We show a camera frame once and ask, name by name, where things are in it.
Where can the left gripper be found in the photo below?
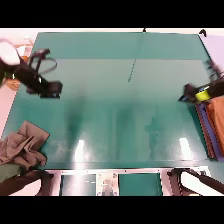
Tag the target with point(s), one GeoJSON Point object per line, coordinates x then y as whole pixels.
{"type": "Point", "coordinates": [51, 89]}

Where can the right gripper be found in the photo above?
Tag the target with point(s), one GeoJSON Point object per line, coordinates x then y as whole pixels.
{"type": "Point", "coordinates": [188, 93]}

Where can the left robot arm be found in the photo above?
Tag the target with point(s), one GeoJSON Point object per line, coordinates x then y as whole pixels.
{"type": "Point", "coordinates": [25, 75]}

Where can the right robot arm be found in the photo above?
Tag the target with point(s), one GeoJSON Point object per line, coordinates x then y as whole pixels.
{"type": "Point", "coordinates": [216, 88]}

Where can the yellow garment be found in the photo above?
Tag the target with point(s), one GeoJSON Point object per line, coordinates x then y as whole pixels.
{"type": "Point", "coordinates": [202, 94]}

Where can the purple garment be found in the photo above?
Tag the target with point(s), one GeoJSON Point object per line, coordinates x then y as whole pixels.
{"type": "Point", "coordinates": [204, 123]}

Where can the orange garment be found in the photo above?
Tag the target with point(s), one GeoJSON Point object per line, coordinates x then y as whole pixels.
{"type": "Point", "coordinates": [216, 120]}

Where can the grey-brown garment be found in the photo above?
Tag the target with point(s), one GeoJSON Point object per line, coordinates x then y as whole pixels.
{"type": "Point", "coordinates": [23, 145]}

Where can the dark green garment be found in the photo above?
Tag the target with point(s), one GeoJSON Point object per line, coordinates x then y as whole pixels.
{"type": "Point", "coordinates": [10, 171]}

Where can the silver frame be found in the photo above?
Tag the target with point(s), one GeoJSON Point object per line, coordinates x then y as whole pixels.
{"type": "Point", "coordinates": [106, 183]}

